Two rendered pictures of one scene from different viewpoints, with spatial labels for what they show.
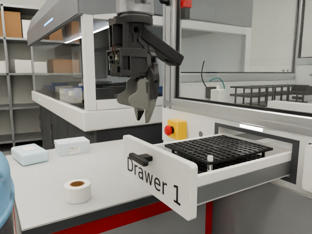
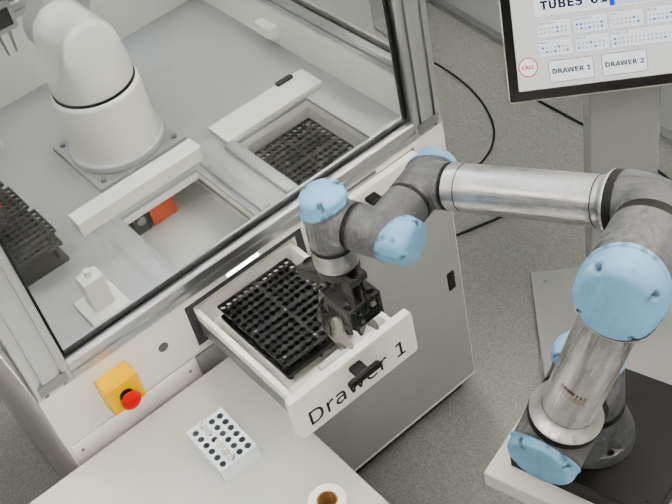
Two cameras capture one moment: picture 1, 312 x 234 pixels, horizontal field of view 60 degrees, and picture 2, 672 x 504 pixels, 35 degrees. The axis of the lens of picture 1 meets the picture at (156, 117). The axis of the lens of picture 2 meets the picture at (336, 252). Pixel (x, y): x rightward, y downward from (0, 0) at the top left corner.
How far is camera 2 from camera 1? 1.91 m
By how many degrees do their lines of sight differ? 82
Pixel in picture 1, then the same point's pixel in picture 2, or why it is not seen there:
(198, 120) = (149, 337)
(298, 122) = (294, 214)
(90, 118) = not seen: outside the picture
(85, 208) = (359, 489)
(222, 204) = not seen: hidden behind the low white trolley
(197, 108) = (136, 325)
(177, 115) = (93, 375)
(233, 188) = not seen: hidden behind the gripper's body
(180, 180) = (402, 333)
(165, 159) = (378, 341)
